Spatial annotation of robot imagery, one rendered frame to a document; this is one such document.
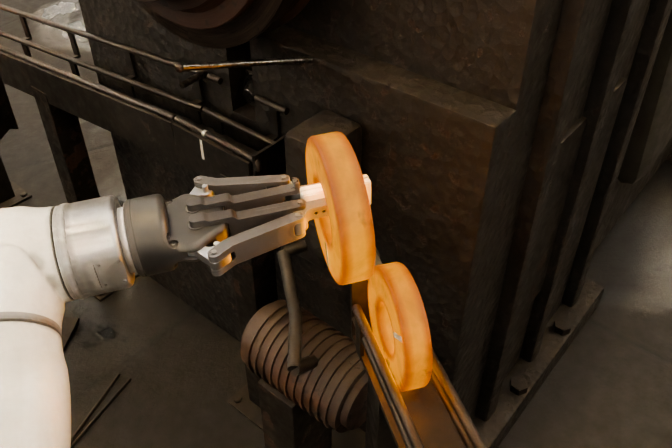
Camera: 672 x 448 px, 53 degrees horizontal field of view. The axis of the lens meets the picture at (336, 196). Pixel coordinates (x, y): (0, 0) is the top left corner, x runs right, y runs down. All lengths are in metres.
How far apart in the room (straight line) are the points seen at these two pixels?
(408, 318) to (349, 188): 0.21
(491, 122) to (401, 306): 0.28
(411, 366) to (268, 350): 0.34
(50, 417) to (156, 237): 0.17
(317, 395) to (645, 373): 1.01
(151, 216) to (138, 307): 1.26
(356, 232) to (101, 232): 0.23
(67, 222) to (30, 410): 0.16
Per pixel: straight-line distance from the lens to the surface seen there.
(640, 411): 1.76
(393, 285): 0.79
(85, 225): 0.64
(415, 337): 0.77
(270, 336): 1.08
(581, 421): 1.70
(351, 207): 0.61
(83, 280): 0.65
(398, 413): 0.79
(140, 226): 0.64
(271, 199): 0.67
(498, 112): 0.93
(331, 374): 1.02
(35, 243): 0.64
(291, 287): 1.06
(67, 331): 1.88
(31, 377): 0.59
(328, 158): 0.63
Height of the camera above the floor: 1.34
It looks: 38 degrees down
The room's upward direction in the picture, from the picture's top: straight up
